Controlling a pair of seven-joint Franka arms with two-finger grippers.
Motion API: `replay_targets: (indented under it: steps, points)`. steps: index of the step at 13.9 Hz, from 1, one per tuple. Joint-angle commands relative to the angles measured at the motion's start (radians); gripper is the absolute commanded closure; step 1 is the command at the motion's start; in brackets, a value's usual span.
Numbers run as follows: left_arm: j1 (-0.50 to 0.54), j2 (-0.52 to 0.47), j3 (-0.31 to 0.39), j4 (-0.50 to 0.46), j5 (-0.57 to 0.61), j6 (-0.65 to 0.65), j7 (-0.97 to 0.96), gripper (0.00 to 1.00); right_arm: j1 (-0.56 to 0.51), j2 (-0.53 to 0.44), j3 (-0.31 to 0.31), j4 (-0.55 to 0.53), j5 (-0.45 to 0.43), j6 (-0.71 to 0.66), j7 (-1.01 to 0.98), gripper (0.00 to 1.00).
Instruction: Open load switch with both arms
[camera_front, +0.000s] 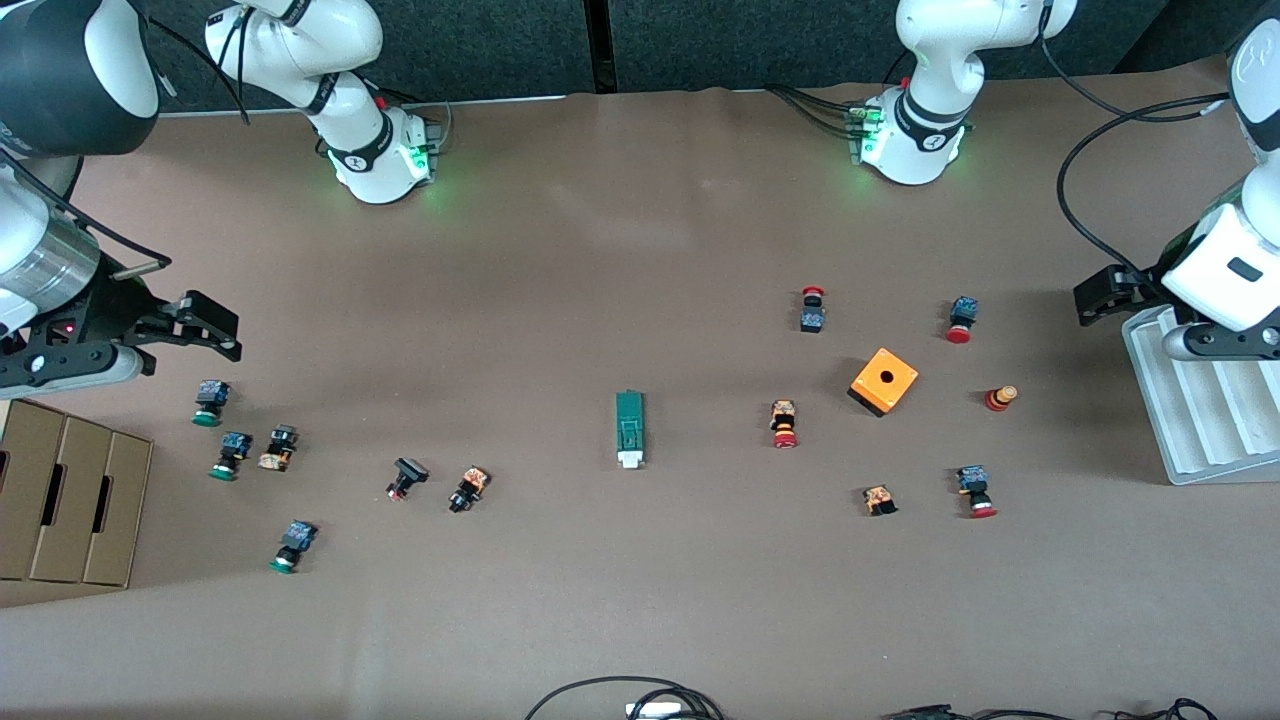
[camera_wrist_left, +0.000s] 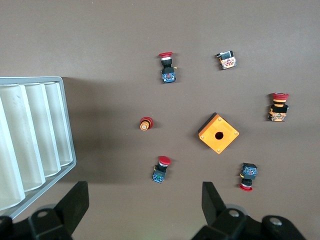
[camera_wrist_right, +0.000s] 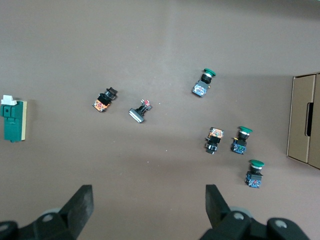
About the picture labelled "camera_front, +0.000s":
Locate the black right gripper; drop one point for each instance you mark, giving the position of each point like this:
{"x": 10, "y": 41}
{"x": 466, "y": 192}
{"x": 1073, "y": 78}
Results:
{"x": 100, "y": 315}

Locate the white plug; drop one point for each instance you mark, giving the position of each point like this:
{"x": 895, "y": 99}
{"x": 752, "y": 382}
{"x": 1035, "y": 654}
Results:
{"x": 655, "y": 711}

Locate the red yellow button head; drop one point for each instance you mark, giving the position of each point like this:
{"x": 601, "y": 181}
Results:
{"x": 1000, "y": 398}

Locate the small orange contact block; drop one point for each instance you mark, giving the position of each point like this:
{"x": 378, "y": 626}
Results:
{"x": 879, "y": 499}

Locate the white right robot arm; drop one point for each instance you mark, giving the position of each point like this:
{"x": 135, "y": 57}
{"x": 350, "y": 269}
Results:
{"x": 300, "y": 40}

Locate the orange button enclosure box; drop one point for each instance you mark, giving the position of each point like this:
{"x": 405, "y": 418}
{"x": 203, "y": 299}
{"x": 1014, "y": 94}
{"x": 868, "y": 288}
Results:
{"x": 883, "y": 381}

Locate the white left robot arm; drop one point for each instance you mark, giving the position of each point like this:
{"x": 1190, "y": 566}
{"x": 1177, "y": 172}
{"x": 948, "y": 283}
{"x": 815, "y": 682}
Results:
{"x": 940, "y": 40}

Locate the brown cardboard divider box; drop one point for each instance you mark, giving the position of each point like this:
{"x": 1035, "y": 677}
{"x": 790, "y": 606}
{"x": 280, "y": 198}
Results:
{"x": 70, "y": 490}

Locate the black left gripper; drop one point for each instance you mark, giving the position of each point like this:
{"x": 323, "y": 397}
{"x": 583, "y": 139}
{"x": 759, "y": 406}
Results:
{"x": 1137, "y": 287}

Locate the red push button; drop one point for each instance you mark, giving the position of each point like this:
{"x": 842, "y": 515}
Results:
{"x": 975, "y": 491}
{"x": 812, "y": 312}
{"x": 961, "y": 319}

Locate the black square button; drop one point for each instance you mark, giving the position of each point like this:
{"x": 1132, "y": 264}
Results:
{"x": 405, "y": 478}

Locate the white ribbed plastic tray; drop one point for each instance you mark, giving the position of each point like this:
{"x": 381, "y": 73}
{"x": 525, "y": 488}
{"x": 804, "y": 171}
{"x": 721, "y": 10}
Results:
{"x": 1210, "y": 430}

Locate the green push button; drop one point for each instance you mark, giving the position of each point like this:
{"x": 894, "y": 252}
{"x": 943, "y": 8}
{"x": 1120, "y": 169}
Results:
{"x": 230, "y": 455}
{"x": 293, "y": 546}
{"x": 210, "y": 402}

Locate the black vertical frame post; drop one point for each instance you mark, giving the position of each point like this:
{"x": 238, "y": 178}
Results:
{"x": 600, "y": 45}

